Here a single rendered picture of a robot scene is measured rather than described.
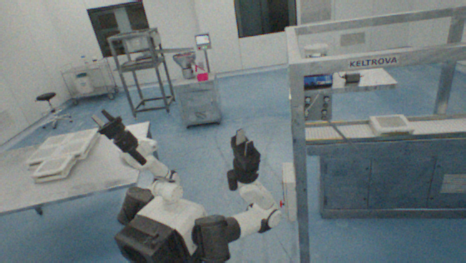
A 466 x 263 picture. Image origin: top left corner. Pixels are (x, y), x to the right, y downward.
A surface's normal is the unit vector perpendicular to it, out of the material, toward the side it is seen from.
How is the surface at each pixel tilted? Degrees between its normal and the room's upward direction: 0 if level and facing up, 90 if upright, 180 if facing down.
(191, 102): 90
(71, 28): 90
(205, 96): 90
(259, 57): 90
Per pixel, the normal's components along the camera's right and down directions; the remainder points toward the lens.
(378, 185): -0.14, 0.47
